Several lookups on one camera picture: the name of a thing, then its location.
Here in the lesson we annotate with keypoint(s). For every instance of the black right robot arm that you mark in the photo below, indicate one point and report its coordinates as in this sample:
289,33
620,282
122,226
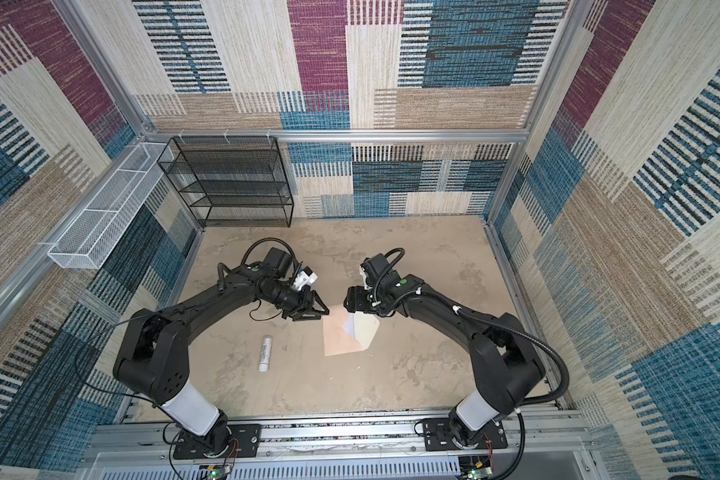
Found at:
505,363

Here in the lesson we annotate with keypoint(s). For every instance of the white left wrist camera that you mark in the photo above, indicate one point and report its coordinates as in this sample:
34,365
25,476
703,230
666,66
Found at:
305,278

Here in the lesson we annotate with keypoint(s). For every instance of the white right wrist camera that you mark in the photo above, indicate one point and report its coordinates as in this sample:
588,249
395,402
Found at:
367,277

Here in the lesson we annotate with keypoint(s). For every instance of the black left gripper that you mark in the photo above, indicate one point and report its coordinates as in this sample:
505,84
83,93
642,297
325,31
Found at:
303,307

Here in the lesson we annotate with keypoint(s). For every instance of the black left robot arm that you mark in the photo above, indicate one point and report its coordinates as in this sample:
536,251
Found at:
153,358

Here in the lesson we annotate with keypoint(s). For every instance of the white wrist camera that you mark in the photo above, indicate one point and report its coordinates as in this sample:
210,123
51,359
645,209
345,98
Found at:
367,277
305,278

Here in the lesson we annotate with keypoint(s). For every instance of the black wire shelf rack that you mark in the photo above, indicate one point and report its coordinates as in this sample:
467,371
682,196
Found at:
230,181

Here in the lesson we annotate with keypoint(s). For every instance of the pink envelope with flap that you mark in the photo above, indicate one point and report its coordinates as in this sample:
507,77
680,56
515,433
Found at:
335,340

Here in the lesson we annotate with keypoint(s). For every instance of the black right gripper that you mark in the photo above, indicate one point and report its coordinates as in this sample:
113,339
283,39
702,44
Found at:
355,298

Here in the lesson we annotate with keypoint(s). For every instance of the blue bordered white letter paper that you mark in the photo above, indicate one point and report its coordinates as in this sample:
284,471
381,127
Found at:
349,326

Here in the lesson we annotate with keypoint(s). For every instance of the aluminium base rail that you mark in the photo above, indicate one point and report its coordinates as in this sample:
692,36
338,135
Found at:
406,444

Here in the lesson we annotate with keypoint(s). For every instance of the white wire mesh basket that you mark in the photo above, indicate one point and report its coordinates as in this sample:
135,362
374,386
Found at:
94,233

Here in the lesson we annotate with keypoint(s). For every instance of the white glue stick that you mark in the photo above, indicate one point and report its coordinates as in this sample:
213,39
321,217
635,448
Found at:
265,354

